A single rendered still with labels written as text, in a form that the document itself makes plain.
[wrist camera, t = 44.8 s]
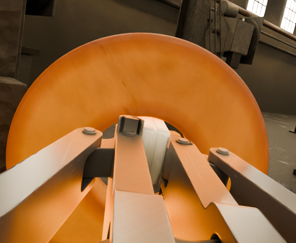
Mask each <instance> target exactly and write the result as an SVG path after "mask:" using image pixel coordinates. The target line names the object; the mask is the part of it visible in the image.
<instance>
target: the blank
mask: <svg viewBox="0 0 296 243"><path fill-rule="evenodd" d="M120 115H130V116H135V117H152V118H156V119H160V120H163V121H165V122H167V123H169V124H171V125H172V126H174V127H175V128H176V129H178V130H179V131H180V132H181V133H182V134H183V137H184V138H185V139H187V140H188V141H191V142H193V143H194V144H195V146H196V147H197V148H198V150H199V151H200V152H201V154H205V155H209V151H210V148H225V149H227V150H228V151H230V152H232V153H234V154H235V155H237V156H238V157H240V158H241V159H243V160H244V161H246V162H247V163H249V164H250V165H252V166H253V167H255V168H256V169H258V170H259V171H261V172H262V173H264V174H266V175H267V173H268V166H269V144H268V136H267V131H266V126H265V123H264V119H263V116H262V113H261V111H260V108H259V106H258V104H257V102H256V100H255V98H254V96H253V94H252V93H251V91H250V90H249V88H248V87H247V85H246V84H245V82H244V81H243V80H242V79H241V77H240V76H239V75H238V74H237V73H236V72H235V71H234V70H233V69H232V68H231V67H230V66H229V65H228V64H226V63H225V62H224V61H223V60H222V59H220V58H219V57H217V56H216V55H214V54H213V53H211V52H210V51H208V50H206V49H204V48H202V47H200V46H198V45H196V44H194V43H192V42H189V41H187V40H183V39H180V38H176V37H173V36H168V35H163V34H156V33H124V34H118V35H112V36H107V37H104V38H100V39H97V40H94V41H91V42H88V43H86V44H84V45H81V46H79V47H77V48H75V49H73V50H72V51H70V52H68V53H67V54H65V55H63V56H62V57H60V58H59V59H57V60H56V61H55V62H54V63H52V64H51V65H50V66H49V67H48V68H46V69H45V70H44V71H43V72H42V73H41V74H40V75H39V76H38V77H37V79H36V80H35V81H34V82H33V83H32V85H31V86H30V88H29V89H28V90H27V92H26V93H25V95H24V97H23V98H22V100H21V102H20V104H19V106H18V108H17V110H16V112H15V114H14V117H13V120H12V123H11V126H10V130H9V134H8V139H7V147H6V170H8V169H9V168H11V167H13V166H14V165H16V164H18V163H20V162H21V161H23V160H25V159H26V158H28V157H30V156H31V155H33V154H35V153H36V152H38V151H40V150H42V149H43V148H45V147H47V146H48V145H50V144H52V143H53V142H55V141H57V140H58V139H60V138H62V137H64V136H66V135H67V134H69V133H71V132H72V131H74V130H76V129H78V128H84V127H91V128H94V129H96V130H99V131H101V132H104V131H105V130H106V129H107V128H108V127H110V126H111V125H113V124H115V123H117V122H118V120H119V116H120ZM107 188H108V186H107V185H106V184H105V183H104V182H103V181H102V180H101V179H100V178H99V177H96V178H95V183H94V185H93V187H92V188H91V189H90V190H89V192H88V193H87V194H86V195H85V197H84V198H83V199H82V201H81V202H80V203H79V204H78V206H77V207H76V208H75V209H74V211H73V212H72V213H71V214H70V216H69V217H68V218H67V219H66V221H65V222H64V223H63V225H62V226H61V227H60V228H59V230H58V231H57V232H56V233H55V235H54V236H53V237H52V238H51V239H50V241H49V242H48V243H98V242H100V241H102V235H103V225H104V216H105V206H106V197H107Z"/></svg>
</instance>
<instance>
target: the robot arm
mask: <svg viewBox="0 0 296 243"><path fill-rule="evenodd" d="M102 136H103V133H102V132H101V131H99V130H96V129H94V128H91V127H84V128H78V129H76V130H74V131H72V132H71V133H69V134H67V135H66V136H64V137H62V138H60V139H58V140H57V141H55V142H53V143H52V144H50V145H48V146H47V147H45V148H43V149H42V150H40V151H38V152H36V153H35V154H33V155H31V156H30V157H28V158H26V159H25V160H23V161H21V162H20V163H18V164H16V165H14V166H13V167H11V168H9V169H8V170H6V171H4V172H3V173H1V174H0V243H48V242H49V241H50V239H51V238H52V237H53V236H54V235H55V233H56V232H57V231H58V230H59V228H60V227H61V226H62V225H63V223H64V222H65V221H66V219H67V218H68V217H69V216H70V214H71V213H72V212H73V211H74V209H75V208H76V207H77V206H78V204H79V203H80V202H81V201H82V199H83V198H84V197H85V195H86V194H87V193H88V192H89V190H90V189H91V188H92V187H93V185H94V183H95V178H96V177H108V188H107V197H106V206H105V216H104V225H103V235H102V241H100V242H98V243H296V194H294V193H293V192H291V191H290V190H288V189H287V188H285V187H284V186H282V185H281V184H279V183H278V182H276V181H275V180H273V179H272V178H270V177H269V176H267V175H266V174H264V173H262V172H261V171H259V170H258V169H256V168H255V167H253V166H252V165H250V164H249V163H247V162H246V161H244V160H243V159H241V158H240V157H238V156H237V155H235V154H234V153H232V152H230V151H228V150H227V149H225V148H210V151H209V155H205V154H201V152H200V151H199V150H198V148H197V147H196V146H195V144H194V143H193V142H191V141H188V140H187V139H185V138H182V137H181V135H180V134H179V133H177V132H175V131H170V130H168V128H167V126H166V125H165V123H164V121H163V120H160V119H156V118H152V117H135V116H130V115H120V116H119V120H118V124H116V129H115V134H114V138H111V139H102ZM161 175H162V181H161V187H160V191H159V194H158V195H157V194H154V190H153V186H157V185H159V184H160V180H161ZM229 178H230V180H231V186H230V190H229V191H228V190H227V185H228V181H229ZM164 201H165V202H164ZM165 206H166V207H165Z"/></svg>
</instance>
